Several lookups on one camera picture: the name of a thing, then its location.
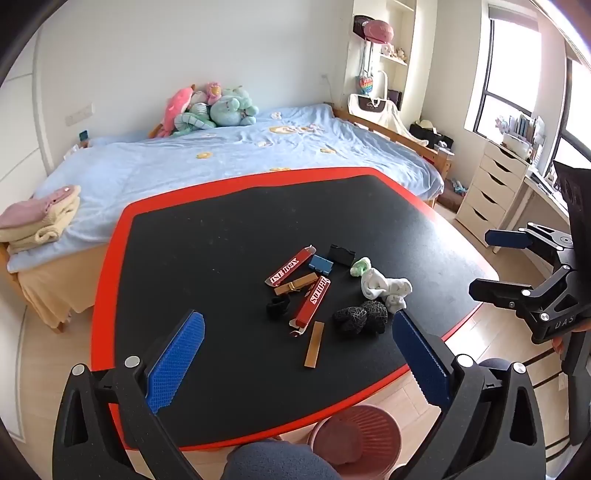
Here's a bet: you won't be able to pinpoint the white storage box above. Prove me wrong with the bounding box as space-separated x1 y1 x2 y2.
501 134 532 158

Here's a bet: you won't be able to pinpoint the pink cap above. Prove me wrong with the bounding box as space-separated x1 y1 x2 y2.
362 19 395 44

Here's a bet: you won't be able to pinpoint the wooden clothespin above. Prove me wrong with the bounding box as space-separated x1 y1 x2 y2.
274 272 319 296

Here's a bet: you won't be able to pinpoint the black netted wad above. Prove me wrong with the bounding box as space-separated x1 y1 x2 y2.
333 300 389 337

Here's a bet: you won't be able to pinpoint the white wardrobe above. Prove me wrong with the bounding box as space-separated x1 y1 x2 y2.
0 28 51 217

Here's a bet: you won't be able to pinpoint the cream folded towel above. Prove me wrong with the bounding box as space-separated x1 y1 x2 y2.
0 198 81 254

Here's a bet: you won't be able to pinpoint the white socks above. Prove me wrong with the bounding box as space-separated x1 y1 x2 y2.
360 270 413 315

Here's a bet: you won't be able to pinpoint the small black box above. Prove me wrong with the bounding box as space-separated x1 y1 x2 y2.
329 244 356 267

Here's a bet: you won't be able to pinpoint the window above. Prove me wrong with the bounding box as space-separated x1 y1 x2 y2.
471 0 591 176

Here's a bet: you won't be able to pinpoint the white drawer cabinet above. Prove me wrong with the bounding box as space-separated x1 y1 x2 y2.
455 141 532 243

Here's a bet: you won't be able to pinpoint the white tote bag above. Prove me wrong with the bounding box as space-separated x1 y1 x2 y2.
347 93 399 125

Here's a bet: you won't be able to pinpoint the pink trash bin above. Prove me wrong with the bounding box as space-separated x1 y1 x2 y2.
308 405 402 478

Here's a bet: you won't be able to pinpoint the green striped plush toy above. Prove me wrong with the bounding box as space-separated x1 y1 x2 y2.
173 104 218 136

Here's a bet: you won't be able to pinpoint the pink folded towel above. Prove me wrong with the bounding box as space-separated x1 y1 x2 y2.
0 185 81 229

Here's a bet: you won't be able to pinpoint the bed with blue blanket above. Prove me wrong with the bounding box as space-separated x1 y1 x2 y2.
0 102 446 333

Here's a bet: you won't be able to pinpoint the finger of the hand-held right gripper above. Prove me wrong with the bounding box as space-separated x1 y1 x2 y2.
468 265 578 319
485 223 575 271

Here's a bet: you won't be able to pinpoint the small black crumpled wad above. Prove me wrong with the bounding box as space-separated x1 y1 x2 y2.
265 295 291 319

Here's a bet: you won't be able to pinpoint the white wall switch panel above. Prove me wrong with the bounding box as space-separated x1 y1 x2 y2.
65 105 94 126

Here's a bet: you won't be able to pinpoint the white bookshelf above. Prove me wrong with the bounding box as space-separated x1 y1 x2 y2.
344 0 419 121

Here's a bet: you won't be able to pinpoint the teal plush toy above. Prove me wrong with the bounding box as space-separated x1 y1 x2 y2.
210 86 259 127

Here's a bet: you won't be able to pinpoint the blue-grey chair cushion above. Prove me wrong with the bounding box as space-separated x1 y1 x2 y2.
223 440 342 480

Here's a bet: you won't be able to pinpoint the wooden stick on table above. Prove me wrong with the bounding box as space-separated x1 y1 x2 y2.
304 322 325 368

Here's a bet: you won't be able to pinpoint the long red carton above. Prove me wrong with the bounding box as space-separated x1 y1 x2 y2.
264 246 318 288
288 275 332 339

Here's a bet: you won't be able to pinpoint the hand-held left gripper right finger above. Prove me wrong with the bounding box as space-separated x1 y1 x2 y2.
392 309 548 480

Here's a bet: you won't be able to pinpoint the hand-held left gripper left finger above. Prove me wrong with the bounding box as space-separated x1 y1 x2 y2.
52 310 206 480

